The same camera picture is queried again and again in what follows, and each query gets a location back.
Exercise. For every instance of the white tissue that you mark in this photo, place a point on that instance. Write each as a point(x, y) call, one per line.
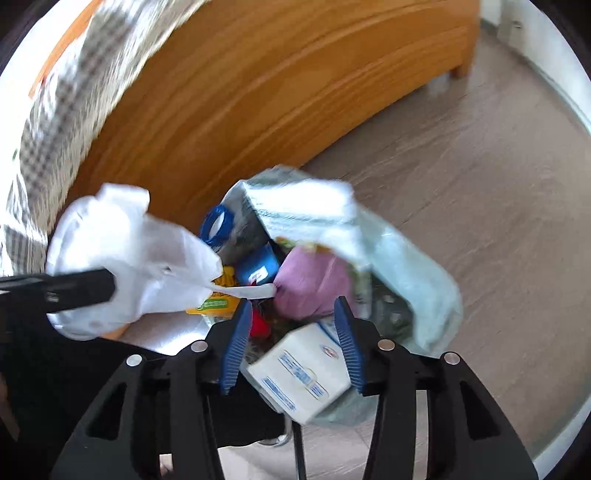
point(158, 266)

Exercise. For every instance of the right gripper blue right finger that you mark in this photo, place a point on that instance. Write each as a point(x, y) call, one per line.
point(348, 329)

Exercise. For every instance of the yellow snack bag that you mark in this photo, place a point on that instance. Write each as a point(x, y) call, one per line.
point(219, 305)

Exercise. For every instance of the dark blue small carton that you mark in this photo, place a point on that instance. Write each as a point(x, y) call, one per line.
point(258, 268)

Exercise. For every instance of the white milk carton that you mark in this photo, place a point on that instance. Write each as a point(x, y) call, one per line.
point(304, 373)

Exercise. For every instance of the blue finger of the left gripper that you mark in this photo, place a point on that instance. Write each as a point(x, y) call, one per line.
point(50, 294)

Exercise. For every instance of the purple wrapper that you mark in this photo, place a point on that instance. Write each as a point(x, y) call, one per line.
point(309, 282)

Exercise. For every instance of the red snack wrapper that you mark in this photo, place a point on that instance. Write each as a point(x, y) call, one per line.
point(260, 329)

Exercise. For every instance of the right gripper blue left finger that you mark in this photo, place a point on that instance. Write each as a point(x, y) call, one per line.
point(235, 346)

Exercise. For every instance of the wooden bed frame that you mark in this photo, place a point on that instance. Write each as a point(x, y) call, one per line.
point(242, 86)

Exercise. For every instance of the black trouser leg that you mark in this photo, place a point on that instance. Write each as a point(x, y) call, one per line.
point(101, 409)

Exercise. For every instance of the checkered bed blanket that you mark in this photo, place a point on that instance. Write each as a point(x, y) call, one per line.
point(45, 141)

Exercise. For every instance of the green printed trash bag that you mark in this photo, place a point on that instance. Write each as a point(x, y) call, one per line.
point(402, 291)

